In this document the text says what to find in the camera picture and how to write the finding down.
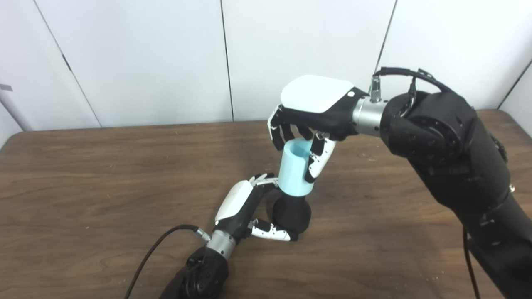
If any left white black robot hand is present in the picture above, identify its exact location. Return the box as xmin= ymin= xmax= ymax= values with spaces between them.
xmin=214 ymin=173 xmax=299 ymax=242

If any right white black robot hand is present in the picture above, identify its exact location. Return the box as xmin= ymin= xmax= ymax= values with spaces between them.
xmin=268 ymin=75 xmax=369 ymax=184

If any black flared nozzle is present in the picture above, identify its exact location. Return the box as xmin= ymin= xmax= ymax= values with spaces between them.
xmin=271 ymin=192 xmax=312 ymax=234

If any light-blue hose piece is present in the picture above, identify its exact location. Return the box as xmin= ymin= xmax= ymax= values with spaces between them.
xmin=278 ymin=140 xmax=313 ymax=196

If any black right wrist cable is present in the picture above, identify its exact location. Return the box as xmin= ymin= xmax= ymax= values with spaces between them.
xmin=369 ymin=66 xmax=481 ymax=299

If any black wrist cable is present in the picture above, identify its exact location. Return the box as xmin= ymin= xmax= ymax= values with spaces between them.
xmin=124 ymin=225 xmax=211 ymax=299
xmin=369 ymin=66 xmax=481 ymax=299

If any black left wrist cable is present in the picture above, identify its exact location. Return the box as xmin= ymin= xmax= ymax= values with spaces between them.
xmin=124 ymin=225 xmax=211 ymax=299

